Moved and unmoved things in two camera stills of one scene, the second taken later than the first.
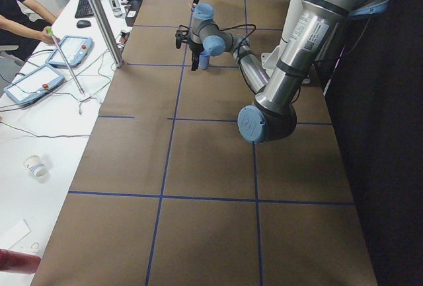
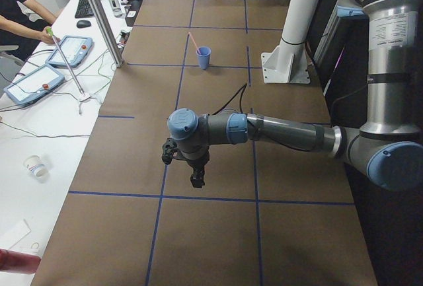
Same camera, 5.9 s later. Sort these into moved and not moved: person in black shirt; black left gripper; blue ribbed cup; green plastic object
Moved: black left gripper
Not moved: green plastic object; blue ribbed cup; person in black shirt
